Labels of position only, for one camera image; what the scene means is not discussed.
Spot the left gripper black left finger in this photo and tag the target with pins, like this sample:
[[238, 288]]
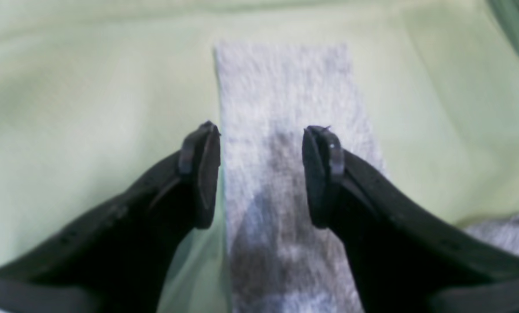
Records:
[[115, 257]]

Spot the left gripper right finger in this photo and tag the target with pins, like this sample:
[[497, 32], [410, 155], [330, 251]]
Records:
[[402, 258]]

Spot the grey heathered T-shirt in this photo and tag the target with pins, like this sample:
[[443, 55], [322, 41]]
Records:
[[279, 263]]

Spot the green table cloth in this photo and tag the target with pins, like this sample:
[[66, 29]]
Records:
[[94, 92]]

